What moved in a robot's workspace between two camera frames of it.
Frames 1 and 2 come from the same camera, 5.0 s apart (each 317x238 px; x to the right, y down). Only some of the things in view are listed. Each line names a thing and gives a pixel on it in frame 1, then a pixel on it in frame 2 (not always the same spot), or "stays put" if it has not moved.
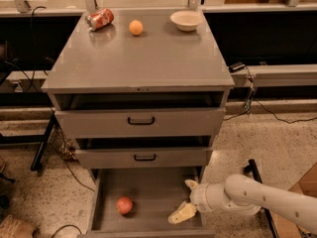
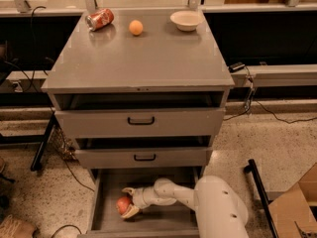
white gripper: (199, 196) -> (141, 197)
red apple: (124, 205) stays put
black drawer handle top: (141, 123) stays put
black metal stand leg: (253, 169) stays put
